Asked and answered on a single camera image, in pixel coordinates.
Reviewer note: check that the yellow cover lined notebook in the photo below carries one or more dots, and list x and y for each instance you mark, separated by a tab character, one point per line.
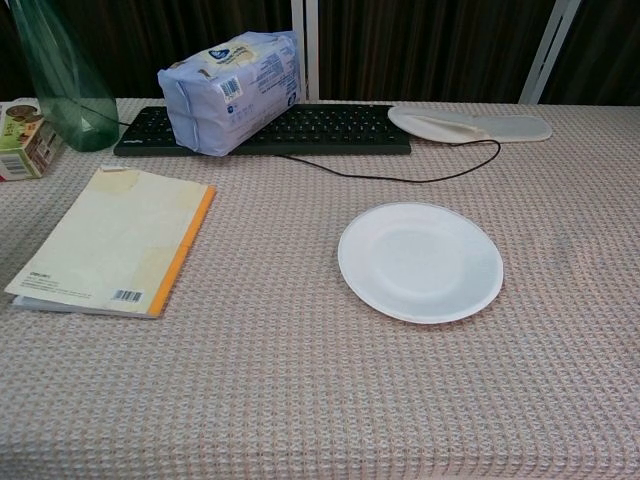
110	240

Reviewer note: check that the white paper plate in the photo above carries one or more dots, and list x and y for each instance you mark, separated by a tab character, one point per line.
420	262

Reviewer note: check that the black computer keyboard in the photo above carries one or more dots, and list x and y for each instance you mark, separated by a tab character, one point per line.
340	130

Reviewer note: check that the beige waffle tablecloth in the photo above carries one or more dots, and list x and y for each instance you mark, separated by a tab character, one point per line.
300	390

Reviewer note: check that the light blue tissue pack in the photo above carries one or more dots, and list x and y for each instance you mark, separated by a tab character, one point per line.
225	100

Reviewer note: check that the white cloth slipper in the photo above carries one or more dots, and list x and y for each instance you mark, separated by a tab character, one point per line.
500	127

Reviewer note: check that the dark pleated curtain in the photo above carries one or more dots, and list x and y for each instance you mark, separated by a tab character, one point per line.
150	40
425	45
605	50

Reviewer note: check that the green spray bottle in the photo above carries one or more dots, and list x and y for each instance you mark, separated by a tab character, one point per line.
75	115

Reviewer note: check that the red cookie box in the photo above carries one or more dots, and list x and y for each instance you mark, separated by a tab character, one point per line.
25	145

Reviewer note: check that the white partition frame post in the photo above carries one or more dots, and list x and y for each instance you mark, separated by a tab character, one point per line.
547	55
306	50

